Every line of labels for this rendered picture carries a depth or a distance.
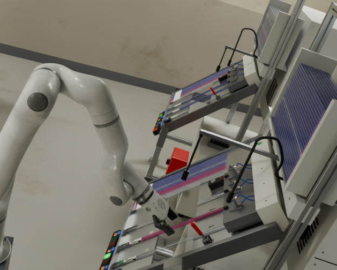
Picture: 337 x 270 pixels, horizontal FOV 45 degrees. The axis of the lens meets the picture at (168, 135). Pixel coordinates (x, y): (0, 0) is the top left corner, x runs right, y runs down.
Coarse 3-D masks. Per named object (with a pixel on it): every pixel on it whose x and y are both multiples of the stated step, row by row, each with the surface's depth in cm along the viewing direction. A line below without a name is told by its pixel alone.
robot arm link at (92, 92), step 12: (60, 72) 132; (72, 72) 129; (72, 84) 128; (84, 84) 126; (96, 84) 127; (72, 96) 130; (84, 96) 127; (96, 96) 127; (108, 96) 130; (96, 108) 129; (108, 108) 131; (96, 120) 132; (108, 120) 132
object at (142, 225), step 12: (132, 216) 199; (144, 216) 193; (132, 228) 189; (144, 228) 184; (156, 228) 178; (132, 240) 180; (156, 240) 170; (120, 252) 177; (132, 252) 172; (132, 264) 165; (144, 264) 160
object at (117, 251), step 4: (132, 204) 206; (132, 208) 203; (132, 212) 202; (128, 216) 197; (128, 220) 195; (124, 224) 192; (128, 224) 193; (124, 228) 189; (124, 232) 188; (120, 236) 184; (124, 236) 186; (120, 240) 182; (120, 244) 180; (116, 248) 177; (120, 248) 179; (116, 252) 175; (116, 256) 174; (112, 260) 171; (116, 260) 173; (112, 264) 169; (108, 268) 167; (112, 268) 168
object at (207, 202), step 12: (228, 156) 200; (240, 156) 194; (204, 192) 183; (216, 192) 178; (204, 204) 175; (216, 204) 170; (216, 216) 162; (204, 228) 160; (252, 228) 144; (216, 240) 149
